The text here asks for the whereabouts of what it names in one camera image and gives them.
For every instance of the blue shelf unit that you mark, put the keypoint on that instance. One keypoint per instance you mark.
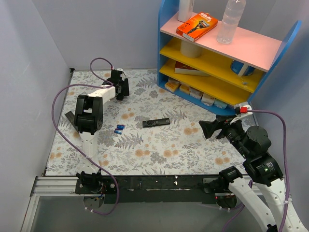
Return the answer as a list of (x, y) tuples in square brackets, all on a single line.
[(256, 50)]

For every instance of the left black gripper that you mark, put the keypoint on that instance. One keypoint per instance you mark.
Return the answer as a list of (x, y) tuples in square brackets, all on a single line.
[(123, 87)]

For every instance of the blue battery lower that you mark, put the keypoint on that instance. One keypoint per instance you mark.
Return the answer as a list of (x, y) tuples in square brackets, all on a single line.
[(118, 131)]

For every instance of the clear plastic bottle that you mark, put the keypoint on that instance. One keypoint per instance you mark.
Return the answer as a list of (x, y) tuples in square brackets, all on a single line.
[(232, 15)]

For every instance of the black remote with buttons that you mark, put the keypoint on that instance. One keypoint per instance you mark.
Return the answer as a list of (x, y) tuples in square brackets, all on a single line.
[(155, 122)]

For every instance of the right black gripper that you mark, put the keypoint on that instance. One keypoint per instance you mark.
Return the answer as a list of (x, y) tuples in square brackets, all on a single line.
[(221, 128)]

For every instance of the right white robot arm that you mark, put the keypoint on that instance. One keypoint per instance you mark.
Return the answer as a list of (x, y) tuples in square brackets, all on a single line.
[(276, 213)]

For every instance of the red white book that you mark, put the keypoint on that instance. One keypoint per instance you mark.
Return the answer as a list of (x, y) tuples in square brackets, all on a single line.
[(181, 68)]

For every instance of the floral table mat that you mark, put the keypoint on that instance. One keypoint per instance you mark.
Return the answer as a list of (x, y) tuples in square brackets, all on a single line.
[(177, 148)]

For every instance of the light blue tissue pack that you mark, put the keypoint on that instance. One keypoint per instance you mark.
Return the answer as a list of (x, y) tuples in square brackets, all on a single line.
[(220, 104)]

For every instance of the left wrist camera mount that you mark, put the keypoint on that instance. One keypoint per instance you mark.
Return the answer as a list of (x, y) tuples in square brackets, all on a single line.
[(117, 74)]

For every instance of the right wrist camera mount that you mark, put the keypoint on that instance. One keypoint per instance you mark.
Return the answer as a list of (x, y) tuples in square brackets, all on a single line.
[(242, 110)]

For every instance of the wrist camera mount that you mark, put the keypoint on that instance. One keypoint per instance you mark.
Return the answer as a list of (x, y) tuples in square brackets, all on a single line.
[(242, 110), (117, 74)]

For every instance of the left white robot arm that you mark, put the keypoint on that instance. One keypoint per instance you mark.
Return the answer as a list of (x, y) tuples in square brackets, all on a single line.
[(89, 115)]

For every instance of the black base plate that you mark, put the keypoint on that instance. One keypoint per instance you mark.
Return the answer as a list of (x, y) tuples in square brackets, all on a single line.
[(151, 188)]

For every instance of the blue battery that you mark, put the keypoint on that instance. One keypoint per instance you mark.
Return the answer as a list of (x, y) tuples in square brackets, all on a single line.
[(120, 126), (118, 131)]

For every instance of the white tissue pack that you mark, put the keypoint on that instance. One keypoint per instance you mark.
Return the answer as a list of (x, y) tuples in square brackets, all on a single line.
[(195, 93), (207, 99)]

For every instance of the white bottle on shelf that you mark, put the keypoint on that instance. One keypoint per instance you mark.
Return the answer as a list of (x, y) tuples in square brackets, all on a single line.
[(185, 10)]

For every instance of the yellow tissue pack left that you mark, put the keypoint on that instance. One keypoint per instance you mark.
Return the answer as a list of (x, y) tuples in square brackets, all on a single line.
[(172, 84)]

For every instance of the blue battery upper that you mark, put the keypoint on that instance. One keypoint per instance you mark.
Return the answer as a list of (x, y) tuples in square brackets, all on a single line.
[(120, 126)]

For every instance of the white tissue pack right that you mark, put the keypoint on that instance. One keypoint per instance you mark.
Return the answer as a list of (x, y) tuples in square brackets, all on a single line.
[(207, 99)]

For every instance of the orange tissue pack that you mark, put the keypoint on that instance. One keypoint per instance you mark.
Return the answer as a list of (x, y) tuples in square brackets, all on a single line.
[(185, 89)]

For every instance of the orange razor box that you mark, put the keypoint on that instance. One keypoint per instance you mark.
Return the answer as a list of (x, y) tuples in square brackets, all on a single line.
[(197, 26)]

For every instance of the black battery cover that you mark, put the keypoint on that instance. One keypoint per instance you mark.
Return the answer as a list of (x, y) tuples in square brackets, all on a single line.
[(70, 117)]

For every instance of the white paper roll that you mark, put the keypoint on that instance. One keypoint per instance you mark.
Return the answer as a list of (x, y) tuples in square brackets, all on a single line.
[(190, 50)]

